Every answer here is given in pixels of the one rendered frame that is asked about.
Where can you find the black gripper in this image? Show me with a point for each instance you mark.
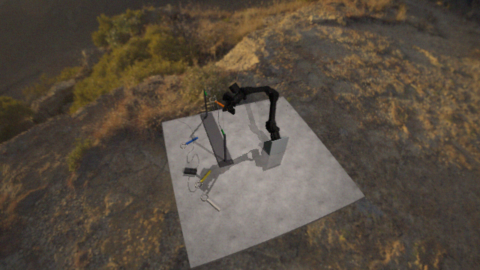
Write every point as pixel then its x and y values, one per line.
pixel 233 100

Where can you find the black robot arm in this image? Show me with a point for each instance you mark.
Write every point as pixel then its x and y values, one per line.
pixel 271 125

